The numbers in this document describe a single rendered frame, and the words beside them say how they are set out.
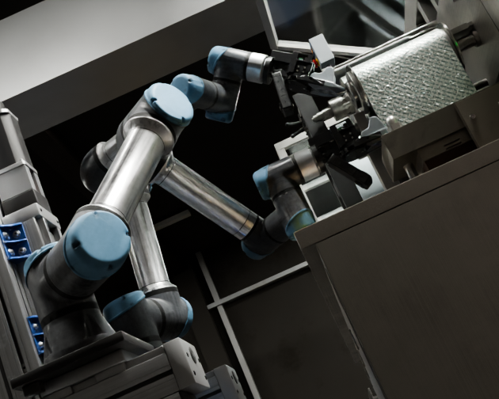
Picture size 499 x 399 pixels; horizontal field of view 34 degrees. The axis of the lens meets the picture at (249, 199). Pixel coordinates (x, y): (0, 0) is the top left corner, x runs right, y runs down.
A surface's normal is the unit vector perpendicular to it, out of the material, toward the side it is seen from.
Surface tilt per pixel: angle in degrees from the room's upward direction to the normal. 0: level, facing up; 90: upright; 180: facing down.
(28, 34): 90
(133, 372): 90
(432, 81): 90
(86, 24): 90
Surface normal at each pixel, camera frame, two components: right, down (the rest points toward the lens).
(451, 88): -0.17, -0.28
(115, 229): 0.51, -0.40
